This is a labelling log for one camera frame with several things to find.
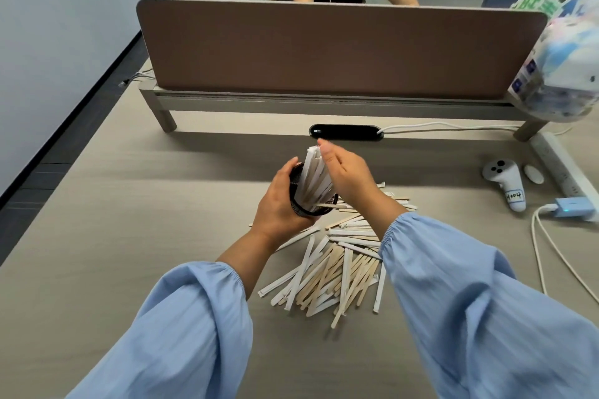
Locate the clear bag of packets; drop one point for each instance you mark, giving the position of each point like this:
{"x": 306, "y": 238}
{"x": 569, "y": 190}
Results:
{"x": 561, "y": 71}

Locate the beige table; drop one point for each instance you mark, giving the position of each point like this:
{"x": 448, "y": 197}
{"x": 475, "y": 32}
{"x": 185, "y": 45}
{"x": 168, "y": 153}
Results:
{"x": 117, "y": 202}

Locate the brown desk divider panel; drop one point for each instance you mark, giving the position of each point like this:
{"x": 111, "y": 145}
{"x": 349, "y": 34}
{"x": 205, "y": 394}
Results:
{"x": 327, "y": 48}

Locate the pile of sticks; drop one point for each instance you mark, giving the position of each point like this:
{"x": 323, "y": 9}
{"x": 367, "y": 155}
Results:
{"x": 327, "y": 272}

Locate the person's right hand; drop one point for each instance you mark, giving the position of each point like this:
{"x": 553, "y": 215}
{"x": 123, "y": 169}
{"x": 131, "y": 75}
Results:
{"x": 355, "y": 183}

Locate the grey divider base rail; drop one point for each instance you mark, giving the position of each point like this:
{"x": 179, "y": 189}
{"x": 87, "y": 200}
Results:
{"x": 281, "y": 104}

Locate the white handheld controller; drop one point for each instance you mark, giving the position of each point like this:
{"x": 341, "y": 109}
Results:
{"x": 507, "y": 183}

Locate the black mesh pen cup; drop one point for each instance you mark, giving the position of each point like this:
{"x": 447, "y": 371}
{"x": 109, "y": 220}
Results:
{"x": 299, "y": 208}

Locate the person's left forearm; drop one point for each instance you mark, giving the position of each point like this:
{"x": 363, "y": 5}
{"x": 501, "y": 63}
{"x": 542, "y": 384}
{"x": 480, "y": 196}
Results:
{"x": 187, "y": 333}

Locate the light blue charger adapter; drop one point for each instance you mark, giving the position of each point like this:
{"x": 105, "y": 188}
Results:
{"x": 575, "y": 207}

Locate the person's right forearm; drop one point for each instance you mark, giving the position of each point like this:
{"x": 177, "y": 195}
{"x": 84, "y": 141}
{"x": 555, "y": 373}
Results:
{"x": 468, "y": 319}

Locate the person's left hand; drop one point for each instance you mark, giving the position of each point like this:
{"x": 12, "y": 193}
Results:
{"x": 273, "y": 211}

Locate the small white oval object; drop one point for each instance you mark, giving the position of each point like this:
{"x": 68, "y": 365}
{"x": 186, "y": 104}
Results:
{"x": 533, "y": 174}

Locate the white power strip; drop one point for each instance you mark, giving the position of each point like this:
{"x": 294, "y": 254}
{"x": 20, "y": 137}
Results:
{"x": 561, "y": 162}

